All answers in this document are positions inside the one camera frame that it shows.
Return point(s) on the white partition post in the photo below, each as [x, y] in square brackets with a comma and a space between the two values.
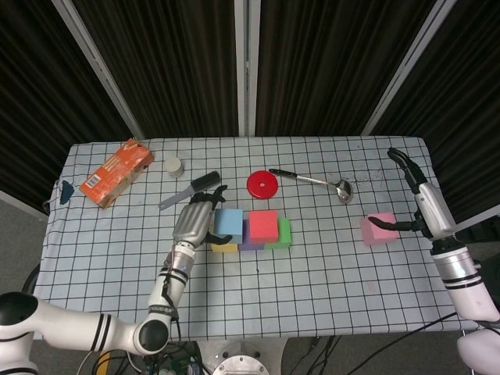
[99, 66]
[408, 66]
[247, 66]

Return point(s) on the purple foam cube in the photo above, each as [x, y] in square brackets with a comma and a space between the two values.
[250, 244]

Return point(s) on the yellow floor strip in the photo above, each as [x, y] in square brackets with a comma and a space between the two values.
[103, 357]

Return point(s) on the dark pleated curtain panel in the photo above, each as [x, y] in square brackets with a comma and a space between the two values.
[35, 97]
[468, 97]
[168, 66]
[320, 66]

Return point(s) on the red plastic disc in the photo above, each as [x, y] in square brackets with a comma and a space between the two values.
[262, 184]

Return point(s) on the pink foam cube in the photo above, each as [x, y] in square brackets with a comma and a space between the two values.
[377, 236]

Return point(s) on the checkered light blue tablecloth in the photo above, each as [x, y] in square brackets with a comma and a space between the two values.
[312, 297]

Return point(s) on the blue foam cube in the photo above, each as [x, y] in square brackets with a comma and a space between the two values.
[229, 224]

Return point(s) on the grey brush black bristles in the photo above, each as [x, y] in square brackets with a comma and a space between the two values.
[203, 183]

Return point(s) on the orange cardboard box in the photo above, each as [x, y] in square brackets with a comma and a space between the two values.
[115, 173]

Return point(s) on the metal robot base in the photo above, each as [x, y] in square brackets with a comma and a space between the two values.
[240, 363]

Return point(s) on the small white jar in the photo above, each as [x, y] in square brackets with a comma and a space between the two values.
[173, 167]

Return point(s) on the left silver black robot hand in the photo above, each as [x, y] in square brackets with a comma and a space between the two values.
[193, 222]

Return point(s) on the yellow foam cube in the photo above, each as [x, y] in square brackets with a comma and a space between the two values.
[224, 247]

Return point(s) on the red foam cube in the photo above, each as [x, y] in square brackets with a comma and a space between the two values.
[263, 226]

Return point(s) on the green foam cube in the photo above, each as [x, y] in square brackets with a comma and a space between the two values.
[283, 238]

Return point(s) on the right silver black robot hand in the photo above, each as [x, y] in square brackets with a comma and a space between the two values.
[431, 207]

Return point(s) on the dark blue clip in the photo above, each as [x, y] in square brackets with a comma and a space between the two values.
[67, 193]

